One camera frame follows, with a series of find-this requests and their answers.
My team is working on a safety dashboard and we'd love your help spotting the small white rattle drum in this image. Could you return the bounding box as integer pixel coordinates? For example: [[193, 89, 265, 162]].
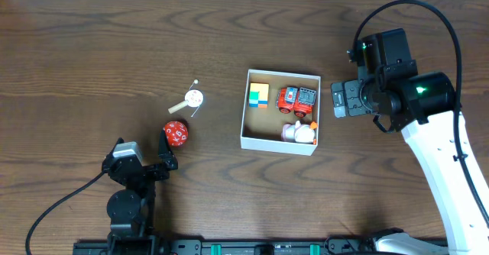
[[168, 79, 204, 117]]

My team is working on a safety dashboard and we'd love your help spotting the colourful puzzle cube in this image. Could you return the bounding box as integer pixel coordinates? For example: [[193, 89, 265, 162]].
[[248, 82, 269, 108]]

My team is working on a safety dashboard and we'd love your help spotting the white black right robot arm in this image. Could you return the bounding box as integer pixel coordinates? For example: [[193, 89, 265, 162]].
[[331, 28, 488, 254]]

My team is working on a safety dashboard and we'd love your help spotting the red polyhedral die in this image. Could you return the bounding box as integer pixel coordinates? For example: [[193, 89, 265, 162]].
[[164, 121, 189, 147]]

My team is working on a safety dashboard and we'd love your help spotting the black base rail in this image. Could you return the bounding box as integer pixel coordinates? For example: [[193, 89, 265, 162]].
[[73, 237, 379, 255]]

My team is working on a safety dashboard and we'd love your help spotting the red toy truck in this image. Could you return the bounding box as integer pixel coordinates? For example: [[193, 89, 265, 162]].
[[276, 86, 317, 118]]

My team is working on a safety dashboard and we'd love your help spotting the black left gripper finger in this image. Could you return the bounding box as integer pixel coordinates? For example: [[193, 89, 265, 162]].
[[158, 130, 178, 167], [112, 137, 125, 150]]

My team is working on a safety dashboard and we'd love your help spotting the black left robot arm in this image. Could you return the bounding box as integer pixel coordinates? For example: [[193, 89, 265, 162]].
[[102, 131, 178, 255]]

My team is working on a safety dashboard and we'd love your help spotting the white cardboard box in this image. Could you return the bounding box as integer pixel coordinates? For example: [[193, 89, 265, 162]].
[[240, 69, 321, 156]]

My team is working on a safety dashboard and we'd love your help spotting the white duck toy pink hat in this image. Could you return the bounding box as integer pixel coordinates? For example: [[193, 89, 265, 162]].
[[281, 121, 318, 145]]

